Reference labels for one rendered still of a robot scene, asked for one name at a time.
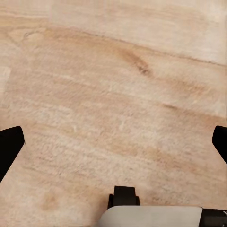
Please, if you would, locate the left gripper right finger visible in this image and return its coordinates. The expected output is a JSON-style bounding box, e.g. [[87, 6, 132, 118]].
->
[[212, 125, 227, 164]]

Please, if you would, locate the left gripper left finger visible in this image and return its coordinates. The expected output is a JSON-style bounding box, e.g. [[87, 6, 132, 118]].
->
[[0, 126, 25, 183]]

